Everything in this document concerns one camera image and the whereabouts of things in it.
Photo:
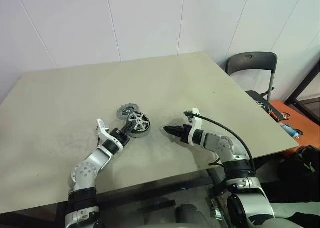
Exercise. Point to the silver spoked wheel part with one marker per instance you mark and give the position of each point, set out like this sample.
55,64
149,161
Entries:
262,103

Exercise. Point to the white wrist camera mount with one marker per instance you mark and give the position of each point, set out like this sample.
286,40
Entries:
102,127
197,121

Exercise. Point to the grey round motor lid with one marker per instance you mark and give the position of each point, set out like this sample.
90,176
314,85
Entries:
123,111

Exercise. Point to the dark grey rounded shape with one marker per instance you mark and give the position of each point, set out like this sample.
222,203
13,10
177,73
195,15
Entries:
192,215

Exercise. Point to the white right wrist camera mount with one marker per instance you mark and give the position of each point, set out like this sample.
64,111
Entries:
197,121

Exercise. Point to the small round metal part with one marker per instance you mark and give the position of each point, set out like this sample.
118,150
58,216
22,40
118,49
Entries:
286,116

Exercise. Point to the black metal rack frame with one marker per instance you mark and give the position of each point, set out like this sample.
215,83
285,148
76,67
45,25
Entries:
303,92

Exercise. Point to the black flat bar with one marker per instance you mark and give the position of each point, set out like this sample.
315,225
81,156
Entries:
155,205

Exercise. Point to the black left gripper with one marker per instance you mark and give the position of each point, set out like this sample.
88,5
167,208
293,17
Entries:
120,137

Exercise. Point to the dark grey folding chair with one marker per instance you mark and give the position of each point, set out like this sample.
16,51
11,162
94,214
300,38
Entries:
250,60

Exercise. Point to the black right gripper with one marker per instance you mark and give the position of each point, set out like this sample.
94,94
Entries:
186,134

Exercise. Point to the black waste bin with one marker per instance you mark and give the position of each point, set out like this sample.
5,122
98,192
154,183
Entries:
300,178

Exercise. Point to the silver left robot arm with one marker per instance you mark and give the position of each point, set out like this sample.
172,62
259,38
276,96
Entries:
85,173

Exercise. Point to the rusty metal bracket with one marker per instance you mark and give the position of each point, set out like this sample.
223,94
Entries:
217,211

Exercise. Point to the motor housing with copper coils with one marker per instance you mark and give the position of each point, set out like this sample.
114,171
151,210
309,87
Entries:
140,135

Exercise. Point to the blue and white bottle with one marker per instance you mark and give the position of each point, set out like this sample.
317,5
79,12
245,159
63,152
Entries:
290,130

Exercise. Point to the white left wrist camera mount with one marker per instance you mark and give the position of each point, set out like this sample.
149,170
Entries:
102,127

